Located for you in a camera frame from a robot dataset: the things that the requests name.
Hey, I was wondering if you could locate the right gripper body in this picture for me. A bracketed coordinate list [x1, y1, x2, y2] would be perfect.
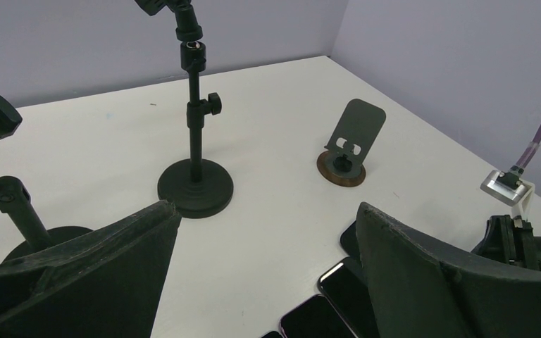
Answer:
[471, 215, 539, 268]

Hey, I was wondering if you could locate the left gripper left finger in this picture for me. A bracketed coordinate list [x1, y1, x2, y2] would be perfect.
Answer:
[0, 201, 182, 337]

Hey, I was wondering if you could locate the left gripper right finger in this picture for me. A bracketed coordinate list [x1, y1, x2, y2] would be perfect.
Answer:
[356, 202, 541, 337]

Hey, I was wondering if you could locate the plain black phone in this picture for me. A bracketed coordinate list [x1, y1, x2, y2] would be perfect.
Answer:
[317, 257, 380, 338]

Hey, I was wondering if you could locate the tall phone stand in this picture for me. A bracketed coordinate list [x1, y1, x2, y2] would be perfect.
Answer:
[136, 0, 234, 219]

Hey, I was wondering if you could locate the wooden base phone stand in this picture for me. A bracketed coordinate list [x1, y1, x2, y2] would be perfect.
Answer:
[316, 99, 386, 187]

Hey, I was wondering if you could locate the black phone stand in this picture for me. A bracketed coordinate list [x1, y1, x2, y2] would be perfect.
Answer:
[0, 95, 92, 261]

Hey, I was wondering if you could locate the dark blue phone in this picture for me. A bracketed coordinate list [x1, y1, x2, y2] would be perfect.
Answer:
[340, 221, 361, 263]

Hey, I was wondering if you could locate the magenta edged phone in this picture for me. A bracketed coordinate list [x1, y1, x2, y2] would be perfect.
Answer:
[279, 294, 355, 338]

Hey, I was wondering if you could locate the silver black phone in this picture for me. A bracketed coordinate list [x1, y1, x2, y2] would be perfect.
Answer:
[260, 331, 283, 338]

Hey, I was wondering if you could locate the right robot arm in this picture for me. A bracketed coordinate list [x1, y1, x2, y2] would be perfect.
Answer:
[471, 215, 541, 272]

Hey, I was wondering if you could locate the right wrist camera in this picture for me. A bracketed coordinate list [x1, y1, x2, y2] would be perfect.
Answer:
[480, 170, 535, 220]

